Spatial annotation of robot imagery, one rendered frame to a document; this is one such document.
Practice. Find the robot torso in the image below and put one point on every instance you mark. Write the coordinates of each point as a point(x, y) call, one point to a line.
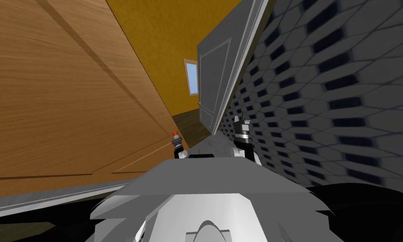
point(218, 188)

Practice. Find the brown wooden door leaf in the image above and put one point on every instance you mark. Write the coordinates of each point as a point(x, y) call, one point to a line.
point(53, 101)

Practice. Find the grey panelled door leaf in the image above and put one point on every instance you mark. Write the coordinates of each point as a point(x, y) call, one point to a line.
point(214, 67)

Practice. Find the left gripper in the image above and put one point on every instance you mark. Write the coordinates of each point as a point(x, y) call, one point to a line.
point(177, 143)

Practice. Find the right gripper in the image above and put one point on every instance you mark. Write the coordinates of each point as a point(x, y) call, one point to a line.
point(241, 129)

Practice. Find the small window with pale frame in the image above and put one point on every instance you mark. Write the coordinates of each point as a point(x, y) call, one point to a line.
point(191, 78)

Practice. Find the orange and silver door knob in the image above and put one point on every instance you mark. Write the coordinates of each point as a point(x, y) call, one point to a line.
point(175, 134)

